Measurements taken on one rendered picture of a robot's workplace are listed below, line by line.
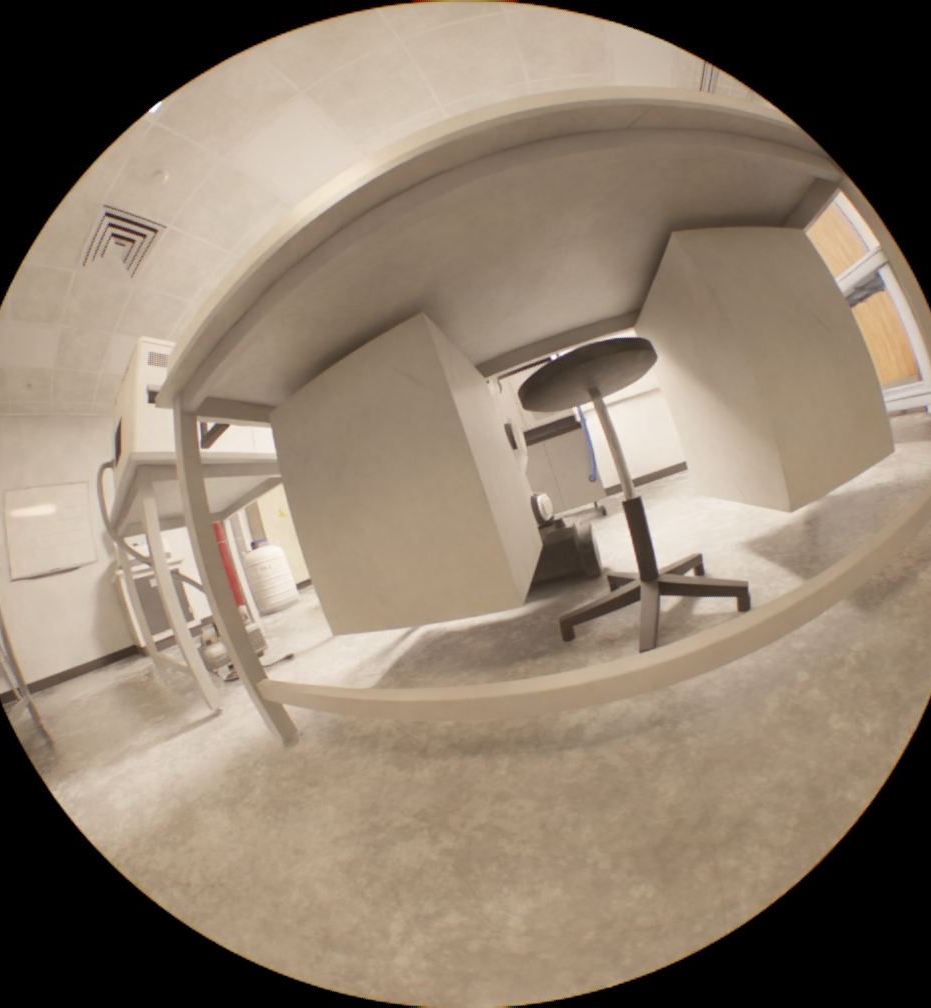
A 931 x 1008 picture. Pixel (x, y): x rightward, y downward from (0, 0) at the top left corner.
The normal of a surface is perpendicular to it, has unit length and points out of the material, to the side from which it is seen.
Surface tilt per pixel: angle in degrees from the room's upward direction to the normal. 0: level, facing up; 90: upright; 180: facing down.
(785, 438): 90
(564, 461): 90
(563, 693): 90
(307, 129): 180
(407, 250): 180
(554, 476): 90
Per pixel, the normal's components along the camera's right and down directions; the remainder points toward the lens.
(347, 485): -0.30, 0.10
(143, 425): 0.90, -0.30
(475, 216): 0.32, 0.95
